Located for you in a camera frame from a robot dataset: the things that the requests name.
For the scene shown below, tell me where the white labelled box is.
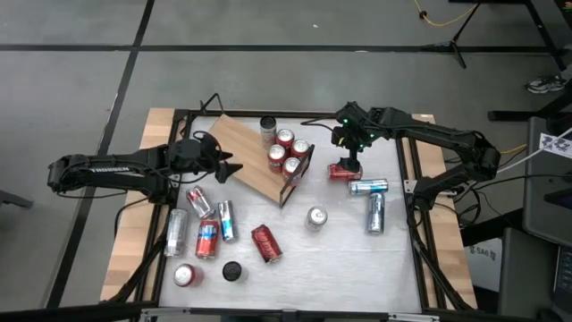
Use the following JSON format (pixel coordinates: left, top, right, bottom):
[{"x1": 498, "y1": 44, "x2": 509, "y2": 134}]
[{"x1": 464, "y1": 243, "x2": 504, "y2": 292}]

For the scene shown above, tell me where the person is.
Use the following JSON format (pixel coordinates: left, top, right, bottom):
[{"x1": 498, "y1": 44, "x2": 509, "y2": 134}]
[{"x1": 525, "y1": 62, "x2": 572, "y2": 96}]

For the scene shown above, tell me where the grey cabinet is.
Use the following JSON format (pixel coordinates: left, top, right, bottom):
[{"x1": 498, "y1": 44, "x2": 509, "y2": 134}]
[{"x1": 522, "y1": 115, "x2": 572, "y2": 248}]

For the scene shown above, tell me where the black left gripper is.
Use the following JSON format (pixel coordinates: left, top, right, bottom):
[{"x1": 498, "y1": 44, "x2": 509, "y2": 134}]
[{"x1": 169, "y1": 136, "x2": 244, "y2": 184}]

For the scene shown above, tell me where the yellow floor cable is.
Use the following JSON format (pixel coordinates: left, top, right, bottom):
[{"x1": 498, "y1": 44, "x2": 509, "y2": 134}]
[{"x1": 413, "y1": 0, "x2": 480, "y2": 28}]

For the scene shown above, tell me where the black tripod stand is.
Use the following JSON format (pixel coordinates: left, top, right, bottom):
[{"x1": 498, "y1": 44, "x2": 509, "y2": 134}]
[{"x1": 422, "y1": 2, "x2": 482, "y2": 70}]

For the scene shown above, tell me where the red soda can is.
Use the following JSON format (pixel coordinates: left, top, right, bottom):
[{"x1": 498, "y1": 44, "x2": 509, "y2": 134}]
[{"x1": 172, "y1": 263, "x2": 205, "y2": 288}]

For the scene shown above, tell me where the blue silver slim can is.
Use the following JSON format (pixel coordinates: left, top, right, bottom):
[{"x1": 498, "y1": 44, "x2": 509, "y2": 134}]
[
  {"x1": 348, "y1": 178, "x2": 389, "y2": 197},
  {"x1": 217, "y1": 199, "x2": 240, "y2": 243},
  {"x1": 366, "y1": 191, "x2": 386, "y2": 235}
]

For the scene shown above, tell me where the white slim can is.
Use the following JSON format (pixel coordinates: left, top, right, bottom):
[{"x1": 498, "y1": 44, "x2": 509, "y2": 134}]
[
  {"x1": 258, "y1": 114, "x2": 278, "y2": 151},
  {"x1": 164, "y1": 208, "x2": 189, "y2": 258},
  {"x1": 222, "y1": 260, "x2": 248, "y2": 284}
]

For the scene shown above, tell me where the dark chair base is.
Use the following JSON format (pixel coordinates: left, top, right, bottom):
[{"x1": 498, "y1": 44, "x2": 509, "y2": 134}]
[{"x1": 0, "y1": 190, "x2": 35, "y2": 209}]

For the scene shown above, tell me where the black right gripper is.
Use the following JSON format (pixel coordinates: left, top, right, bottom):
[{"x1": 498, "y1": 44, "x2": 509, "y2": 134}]
[{"x1": 332, "y1": 101, "x2": 381, "y2": 174}]

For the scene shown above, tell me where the black desk frame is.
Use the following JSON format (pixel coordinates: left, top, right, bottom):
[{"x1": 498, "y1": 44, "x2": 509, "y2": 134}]
[{"x1": 448, "y1": 0, "x2": 572, "y2": 123}]

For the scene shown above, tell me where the red Coca-Cola can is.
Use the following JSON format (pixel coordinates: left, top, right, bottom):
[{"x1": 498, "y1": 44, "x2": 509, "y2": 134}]
[
  {"x1": 327, "y1": 163, "x2": 364, "y2": 182},
  {"x1": 250, "y1": 224, "x2": 283, "y2": 264}
]

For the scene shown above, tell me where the silver aluminium bar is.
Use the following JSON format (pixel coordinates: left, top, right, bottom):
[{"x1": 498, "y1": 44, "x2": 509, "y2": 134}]
[{"x1": 138, "y1": 306, "x2": 442, "y2": 322}]

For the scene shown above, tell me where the white cable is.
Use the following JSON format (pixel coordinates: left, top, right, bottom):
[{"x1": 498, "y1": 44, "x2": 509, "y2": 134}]
[{"x1": 499, "y1": 127, "x2": 572, "y2": 174}]

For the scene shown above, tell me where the silver Diet Coke can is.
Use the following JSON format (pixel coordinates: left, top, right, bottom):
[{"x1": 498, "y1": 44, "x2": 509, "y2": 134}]
[{"x1": 305, "y1": 205, "x2": 330, "y2": 233}]

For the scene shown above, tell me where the red silver slim can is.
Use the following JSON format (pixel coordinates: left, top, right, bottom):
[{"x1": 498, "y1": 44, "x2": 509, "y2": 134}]
[{"x1": 186, "y1": 185, "x2": 215, "y2": 220}]

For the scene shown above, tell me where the grey box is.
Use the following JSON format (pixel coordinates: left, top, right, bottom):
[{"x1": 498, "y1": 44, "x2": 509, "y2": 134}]
[{"x1": 497, "y1": 226, "x2": 572, "y2": 321}]

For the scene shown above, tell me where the white paper label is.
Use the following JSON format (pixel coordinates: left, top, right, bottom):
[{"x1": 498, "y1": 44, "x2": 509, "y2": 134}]
[{"x1": 539, "y1": 131, "x2": 572, "y2": 160}]

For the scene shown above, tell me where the red Fanta can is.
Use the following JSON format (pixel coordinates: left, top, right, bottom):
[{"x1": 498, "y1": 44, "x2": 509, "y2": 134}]
[
  {"x1": 275, "y1": 127, "x2": 296, "y2": 151},
  {"x1": 290, "y1": 138, "x2": 311, "y2": 158},
  {"x1": 266, "y1": 143, "x2": 287, "y2": 174},
  {"x1": 282, "y1": 156, "x2": 303, "y2": 182},
  {"x1": 194, "y1": 218, "x2": 221, "y2": 259}
]

